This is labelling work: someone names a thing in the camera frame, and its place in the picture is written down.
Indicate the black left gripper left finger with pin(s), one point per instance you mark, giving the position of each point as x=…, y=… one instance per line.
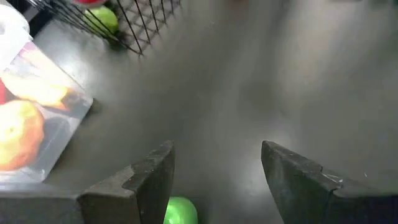
x=130, y=199

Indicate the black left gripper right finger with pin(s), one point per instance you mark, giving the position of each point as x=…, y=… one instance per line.
x=311, y=199

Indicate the large green bell pepper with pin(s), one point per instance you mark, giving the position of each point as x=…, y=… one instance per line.
x=180, y=213

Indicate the orange carrot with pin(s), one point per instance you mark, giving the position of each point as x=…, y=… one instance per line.
x=34, y=90

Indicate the green lime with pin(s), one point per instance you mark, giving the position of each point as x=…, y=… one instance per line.
x=105, y=18

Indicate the clear plastic bin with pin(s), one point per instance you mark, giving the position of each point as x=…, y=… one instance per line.
x=56, y=146

